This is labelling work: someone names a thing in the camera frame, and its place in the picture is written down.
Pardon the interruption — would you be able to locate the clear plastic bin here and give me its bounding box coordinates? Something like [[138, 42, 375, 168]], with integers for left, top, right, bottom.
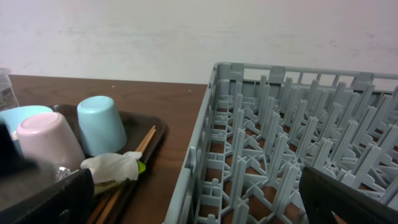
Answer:
[[0, 68, 19, 111]]

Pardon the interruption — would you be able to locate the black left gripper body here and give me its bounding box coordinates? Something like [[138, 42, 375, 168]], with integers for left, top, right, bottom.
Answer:
[[1, 123, 55, 210]]

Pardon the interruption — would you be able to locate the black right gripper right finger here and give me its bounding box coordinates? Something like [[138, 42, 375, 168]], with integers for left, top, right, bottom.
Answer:
[[299, 166, 397, 224]]

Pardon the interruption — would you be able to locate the grey dishwasher rack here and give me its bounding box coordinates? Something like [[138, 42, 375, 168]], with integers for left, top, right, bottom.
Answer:
[[165, 62, 397, 223]]

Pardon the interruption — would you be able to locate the pink cup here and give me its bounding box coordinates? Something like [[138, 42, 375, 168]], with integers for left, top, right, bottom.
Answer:
[[16, 112, 85, 170]]

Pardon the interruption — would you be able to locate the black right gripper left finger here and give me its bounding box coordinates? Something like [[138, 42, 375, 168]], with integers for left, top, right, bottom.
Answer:
[[1, 169, 95, 223]]

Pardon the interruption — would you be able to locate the crumpled white paper wrapper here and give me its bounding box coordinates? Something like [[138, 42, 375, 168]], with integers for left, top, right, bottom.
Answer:
[[55, 151, 147, 195]]

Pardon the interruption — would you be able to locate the light blue cup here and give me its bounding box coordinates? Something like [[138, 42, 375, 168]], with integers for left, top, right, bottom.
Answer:
[[77, 96, 127, 157]]

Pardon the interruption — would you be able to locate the light blue bowl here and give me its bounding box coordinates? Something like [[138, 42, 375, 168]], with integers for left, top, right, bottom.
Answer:
[[1, 105, 53, 155]]

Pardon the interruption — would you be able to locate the brown serving tray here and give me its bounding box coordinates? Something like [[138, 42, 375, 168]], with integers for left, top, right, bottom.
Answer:
[[50, 104, 168, 223]]

